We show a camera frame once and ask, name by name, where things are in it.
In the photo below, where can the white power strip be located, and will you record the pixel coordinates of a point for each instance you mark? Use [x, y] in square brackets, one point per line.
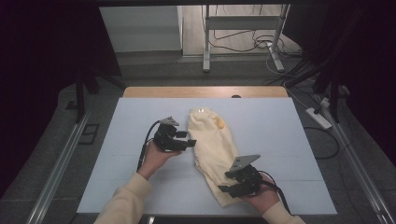
[318, 118]

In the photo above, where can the light blue table mat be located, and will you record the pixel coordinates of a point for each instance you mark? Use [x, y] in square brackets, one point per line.
[130, 174]

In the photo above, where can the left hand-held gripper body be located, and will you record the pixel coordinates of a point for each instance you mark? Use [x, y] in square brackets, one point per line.
[165, 137]

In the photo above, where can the aluminium rail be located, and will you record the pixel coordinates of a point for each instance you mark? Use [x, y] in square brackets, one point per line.
[361, 174]
[56, 174]

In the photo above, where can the cream baby romper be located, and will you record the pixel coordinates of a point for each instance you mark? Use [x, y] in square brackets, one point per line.
[211, 149]

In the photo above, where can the white metal desk frame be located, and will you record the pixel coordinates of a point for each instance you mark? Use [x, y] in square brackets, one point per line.
[239, 22]

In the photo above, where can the person's right hand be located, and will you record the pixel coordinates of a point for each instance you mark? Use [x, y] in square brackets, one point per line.
[264, 199]

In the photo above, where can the black stand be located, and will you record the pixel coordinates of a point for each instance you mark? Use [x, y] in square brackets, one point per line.
[333, 93]
[80, 93]

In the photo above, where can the person's left hand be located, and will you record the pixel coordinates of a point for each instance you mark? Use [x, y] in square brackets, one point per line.
[155, 158]

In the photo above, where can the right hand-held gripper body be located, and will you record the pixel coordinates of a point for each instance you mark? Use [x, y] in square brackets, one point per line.
[247, 179]

